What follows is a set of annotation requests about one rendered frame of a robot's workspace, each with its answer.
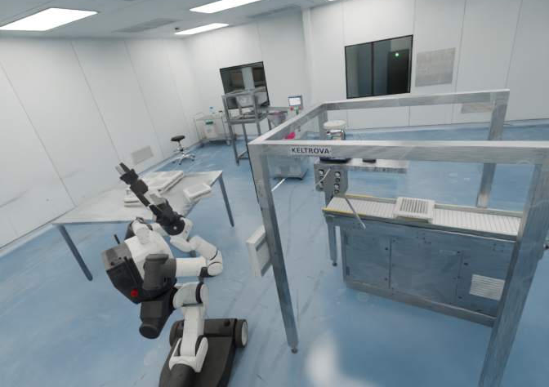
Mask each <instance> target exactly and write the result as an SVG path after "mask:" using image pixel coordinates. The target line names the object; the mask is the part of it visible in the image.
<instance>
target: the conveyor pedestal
mask: <svg viewBox="0 0 549 387"><path fill-rule="evenodd" d="M340 235H341V259H342V272H343V282H345V283H346V287H347V288H350V289H353V290H356V291H361V292H365V293H368V294H371V295H375V296H380V297H383V298H386V299H389V300H394V301H398V302H401V303H404V304H407V305H412V306H416V307H418V308H422V309H427V310H430V311H434V312H436V313H440V314H445V315H448V316H452V317H455V318H460V319H463V320H467V321H469V322H473V323H478V324H481V325H485V326H487V327H493V325H494V321H495V318H496V315H497V311H498V306H499V302H500V299H501V296H502V290H503V287H504V283H505V280H506V276H507V271H508V268H509V264H510V261H511V255H509V254H504V253H499V252H493V251H484V250H479V249H474V248H469V247H460V246H454V245H448V244H443V243H438V242H431V245H429V244H424V240H419V239H414V238H405V237H399V236H394V235H389V234H380V233H374V232H369V231H364V230H359V229H352V232H351V231H346V228H344V227H340Z"/></svg>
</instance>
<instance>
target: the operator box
mask: <svg viewBox="0 0 549 387"><path fill-rule="evenodd" d="M247 245H248V251H249V255H250V259H251V262H252V268H253V272H254V275H255V277H258V278H263V276H264V275H265V274H266V272H267V271H268V269H269V268H270V267H271V265H272V264H271V259H270V253H269V248H268V244H267V240H266V232H265V228H264V226H263V225H262V226H261V227H260V228H259V229H258V230H257V231H256V232H255V233H254V234H253V236H251V237H250V239H248V240H247Z"/></svg>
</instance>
